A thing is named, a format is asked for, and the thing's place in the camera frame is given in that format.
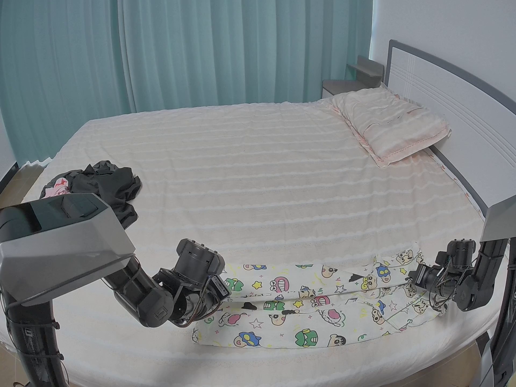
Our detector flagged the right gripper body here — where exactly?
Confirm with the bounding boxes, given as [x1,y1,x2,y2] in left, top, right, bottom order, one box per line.
[408,265,431,288]

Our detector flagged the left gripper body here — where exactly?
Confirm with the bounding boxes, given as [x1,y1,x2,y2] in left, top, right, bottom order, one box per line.
[207,273,233,302]

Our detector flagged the white printed pyjama top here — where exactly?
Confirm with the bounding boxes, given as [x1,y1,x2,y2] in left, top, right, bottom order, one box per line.
[191,246,442,350]

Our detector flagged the bed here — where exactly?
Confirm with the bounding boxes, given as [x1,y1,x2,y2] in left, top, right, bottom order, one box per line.
[0,39,516,387]

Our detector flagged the black garment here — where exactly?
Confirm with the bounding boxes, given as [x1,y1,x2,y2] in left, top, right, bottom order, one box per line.
[42,160,142,229]

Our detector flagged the pale pink striped pillow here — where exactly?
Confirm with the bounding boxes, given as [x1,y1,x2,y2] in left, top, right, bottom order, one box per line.
[331,88,451,167]

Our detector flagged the pink garment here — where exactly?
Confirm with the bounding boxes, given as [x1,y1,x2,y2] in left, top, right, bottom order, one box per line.
[44,178,71,198]

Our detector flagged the grey bedside table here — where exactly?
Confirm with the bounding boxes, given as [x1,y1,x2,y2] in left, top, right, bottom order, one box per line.
[322,55,384,98]

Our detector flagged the blue-green curtain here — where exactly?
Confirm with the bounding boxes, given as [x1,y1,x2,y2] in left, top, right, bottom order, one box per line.
[0,0,134,164]
[117,0,375,114]

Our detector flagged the black cable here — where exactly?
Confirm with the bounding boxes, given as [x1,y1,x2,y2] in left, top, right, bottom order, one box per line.
[428,289,449,316]

